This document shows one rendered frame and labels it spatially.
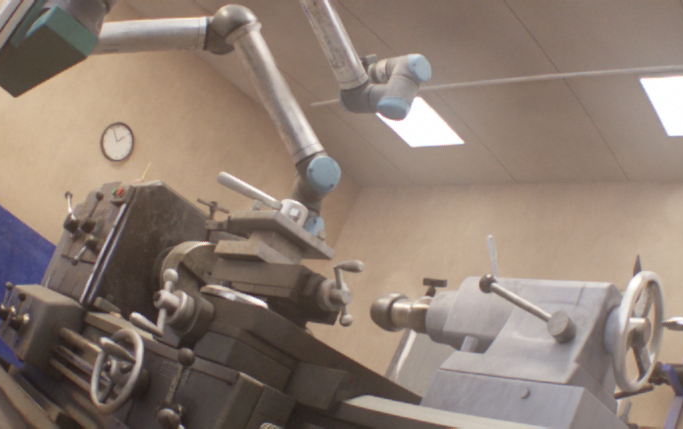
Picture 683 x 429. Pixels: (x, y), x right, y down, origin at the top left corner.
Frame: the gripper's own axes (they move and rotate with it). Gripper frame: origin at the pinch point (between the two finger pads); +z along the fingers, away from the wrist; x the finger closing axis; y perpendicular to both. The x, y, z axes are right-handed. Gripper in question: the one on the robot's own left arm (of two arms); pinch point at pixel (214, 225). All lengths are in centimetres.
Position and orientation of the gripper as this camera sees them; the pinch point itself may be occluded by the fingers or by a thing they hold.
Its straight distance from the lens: 229.9
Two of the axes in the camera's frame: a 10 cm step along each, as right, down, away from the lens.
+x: -3.8, -1.7, -9.1
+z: -9.2, -0.5, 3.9
